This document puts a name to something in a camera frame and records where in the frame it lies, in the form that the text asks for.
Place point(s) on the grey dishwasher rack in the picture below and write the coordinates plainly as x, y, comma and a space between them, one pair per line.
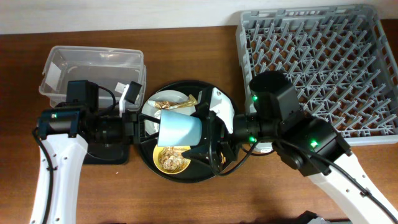
339, 60

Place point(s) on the gold snack wrapper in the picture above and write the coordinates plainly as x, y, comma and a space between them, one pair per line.
168, 105

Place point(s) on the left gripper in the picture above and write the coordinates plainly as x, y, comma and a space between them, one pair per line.
133, 119

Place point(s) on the grey plate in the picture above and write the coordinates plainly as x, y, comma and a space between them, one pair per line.
150, 109

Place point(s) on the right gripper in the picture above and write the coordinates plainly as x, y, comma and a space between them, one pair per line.
222, 140

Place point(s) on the clear plastic bin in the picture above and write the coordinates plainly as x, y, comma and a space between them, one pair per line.
104, 66

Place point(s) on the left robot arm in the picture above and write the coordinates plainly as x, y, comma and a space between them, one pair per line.
77, 132

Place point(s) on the round black tray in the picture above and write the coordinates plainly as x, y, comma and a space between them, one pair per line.
196, 171

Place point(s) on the blue cup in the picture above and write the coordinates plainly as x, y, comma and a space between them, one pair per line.
176, 129

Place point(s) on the yellow bowl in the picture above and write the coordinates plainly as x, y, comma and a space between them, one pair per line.
156, 153

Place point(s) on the food scraps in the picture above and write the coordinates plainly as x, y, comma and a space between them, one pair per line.
171, 159

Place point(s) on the black rectangular tray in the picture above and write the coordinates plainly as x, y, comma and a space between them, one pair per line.
107, 154

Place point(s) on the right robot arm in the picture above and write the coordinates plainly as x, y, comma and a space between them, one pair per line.
311, 146

